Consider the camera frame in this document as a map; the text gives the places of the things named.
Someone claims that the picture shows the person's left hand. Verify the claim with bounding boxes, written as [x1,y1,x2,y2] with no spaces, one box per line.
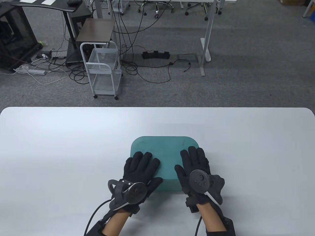
[110,151,163,214]

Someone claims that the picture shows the person's right hand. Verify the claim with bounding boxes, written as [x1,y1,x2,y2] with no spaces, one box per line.
[174,146,225,213]

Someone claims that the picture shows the green plastic box lid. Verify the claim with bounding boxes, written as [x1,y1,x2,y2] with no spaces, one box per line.
[130,136,200,181]

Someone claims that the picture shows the green plastic storage box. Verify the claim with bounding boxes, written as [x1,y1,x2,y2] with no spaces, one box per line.
[148,179,184,193]

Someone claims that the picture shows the person's right forearm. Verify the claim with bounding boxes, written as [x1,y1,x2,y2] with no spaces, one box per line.
[198,204,227,236]

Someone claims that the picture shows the cardboard box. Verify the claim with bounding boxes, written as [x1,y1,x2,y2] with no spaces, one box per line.
[281,0,307,7]

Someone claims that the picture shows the black tracking controller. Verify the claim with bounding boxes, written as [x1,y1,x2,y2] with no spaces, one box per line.
[189,170,223,206]
[108,179,148,211]

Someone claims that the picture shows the black foot pedal set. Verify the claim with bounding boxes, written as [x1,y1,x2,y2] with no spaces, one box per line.
[142,51,170,59]

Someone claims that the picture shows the grey power strip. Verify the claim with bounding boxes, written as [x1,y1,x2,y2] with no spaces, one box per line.
[50,50,67,59]

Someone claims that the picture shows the dark wooden side table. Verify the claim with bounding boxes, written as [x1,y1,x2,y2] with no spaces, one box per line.
[76,19,116,43]

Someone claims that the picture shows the white power strip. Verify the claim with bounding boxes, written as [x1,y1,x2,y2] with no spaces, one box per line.
[13,65,46,75]

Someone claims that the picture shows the chrome office chair base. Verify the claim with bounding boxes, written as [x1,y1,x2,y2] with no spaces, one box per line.
[137,0,175,19]

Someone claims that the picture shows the white drawer unit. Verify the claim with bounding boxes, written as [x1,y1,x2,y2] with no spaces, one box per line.
[108,0,131,15]

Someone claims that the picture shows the white lifting column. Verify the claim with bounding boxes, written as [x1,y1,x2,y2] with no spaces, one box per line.
[94,0,103,19]

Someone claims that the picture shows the black glass computer case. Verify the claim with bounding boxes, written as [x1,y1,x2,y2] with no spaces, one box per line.
[0,4,43,72]

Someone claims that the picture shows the black standing desk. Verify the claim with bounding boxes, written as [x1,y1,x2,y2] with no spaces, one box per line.
[11,0,93,66]

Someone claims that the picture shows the white table leg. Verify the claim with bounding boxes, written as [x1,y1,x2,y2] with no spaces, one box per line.
[302,0,315,18]

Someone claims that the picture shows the white paper sheets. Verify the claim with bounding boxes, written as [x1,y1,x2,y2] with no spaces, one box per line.
[18,0,57,5]

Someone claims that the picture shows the black glove cable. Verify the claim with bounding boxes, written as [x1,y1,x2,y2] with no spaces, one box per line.
[83,199,111,236]
[195,216,204,236]

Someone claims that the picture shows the black wrist strap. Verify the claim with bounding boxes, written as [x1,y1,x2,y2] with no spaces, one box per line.
[205,205,236,236]
[84,213,114,236]

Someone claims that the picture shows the tangle of black cables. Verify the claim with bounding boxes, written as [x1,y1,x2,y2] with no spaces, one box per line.
[69,0,191,84]

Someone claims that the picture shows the white wire rolling cart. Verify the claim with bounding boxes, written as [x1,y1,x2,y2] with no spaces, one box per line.
[80,41,123,100]

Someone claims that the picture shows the white floor cable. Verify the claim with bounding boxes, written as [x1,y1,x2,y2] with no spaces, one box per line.
[23,64,68,85]

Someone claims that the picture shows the white desk frame leg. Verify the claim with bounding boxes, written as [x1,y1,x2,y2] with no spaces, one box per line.
[200,0,217,62]

